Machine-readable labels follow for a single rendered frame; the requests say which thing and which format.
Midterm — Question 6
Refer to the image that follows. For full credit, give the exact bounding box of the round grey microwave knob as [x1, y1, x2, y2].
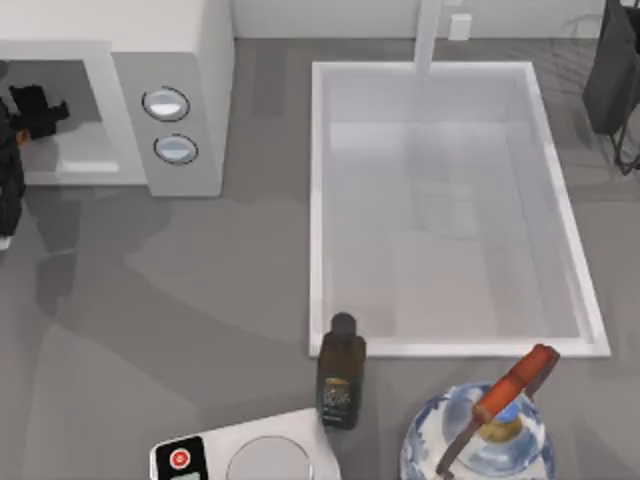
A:
[141, 85, 192, 123]
[152, 133, 200, 166]

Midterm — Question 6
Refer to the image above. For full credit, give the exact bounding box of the pale microwave oven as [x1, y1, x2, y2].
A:
[0, 0, 237, 199]

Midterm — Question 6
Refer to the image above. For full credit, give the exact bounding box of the tall white tap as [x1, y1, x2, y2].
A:
[412, 0, 437, 77]

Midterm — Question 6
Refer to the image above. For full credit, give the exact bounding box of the dark brown bottle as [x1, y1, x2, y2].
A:
[315, 311, 368, 432]

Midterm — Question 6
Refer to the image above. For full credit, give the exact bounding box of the white kitchen scale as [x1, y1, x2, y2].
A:
[148, 406, 342, 480]

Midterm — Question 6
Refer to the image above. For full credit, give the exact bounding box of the white sink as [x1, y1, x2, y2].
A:
[306, 60, 613, 360]

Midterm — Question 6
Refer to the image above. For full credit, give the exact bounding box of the blue and white teapot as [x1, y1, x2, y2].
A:
[399, 343, 562, 480]

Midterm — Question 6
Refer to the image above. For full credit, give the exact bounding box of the white wall socket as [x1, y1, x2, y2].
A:
[448, 13, 473, 42]

